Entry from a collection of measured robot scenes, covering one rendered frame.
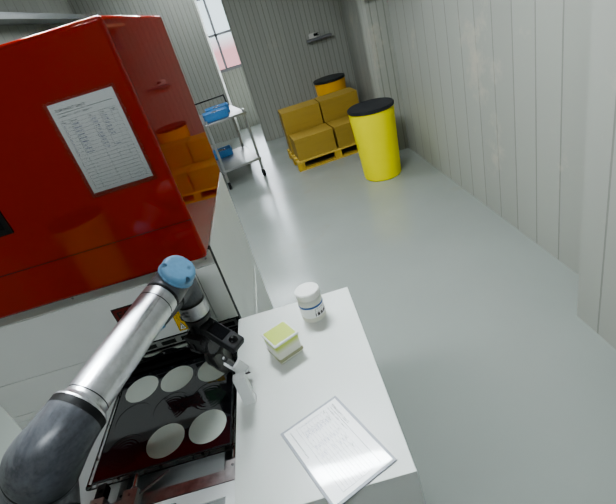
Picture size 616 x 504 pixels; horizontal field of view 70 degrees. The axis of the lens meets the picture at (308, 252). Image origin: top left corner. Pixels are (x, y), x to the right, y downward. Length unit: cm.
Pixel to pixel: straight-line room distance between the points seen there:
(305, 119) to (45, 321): 455
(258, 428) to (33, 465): 45
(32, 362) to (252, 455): 83
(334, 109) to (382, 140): 146
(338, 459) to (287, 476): 11
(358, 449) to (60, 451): 52
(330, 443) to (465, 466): 115
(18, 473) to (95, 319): 70
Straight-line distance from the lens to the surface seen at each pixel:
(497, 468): 206
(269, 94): 704
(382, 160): 444
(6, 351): 161
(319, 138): 534
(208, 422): 122
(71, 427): 80
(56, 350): 155
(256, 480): 99
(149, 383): 144
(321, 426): 101
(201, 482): 115
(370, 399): 103
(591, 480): 208
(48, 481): 82
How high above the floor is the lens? 174
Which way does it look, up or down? 29 degrees down
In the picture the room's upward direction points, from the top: 17 degrees counter-clockwise
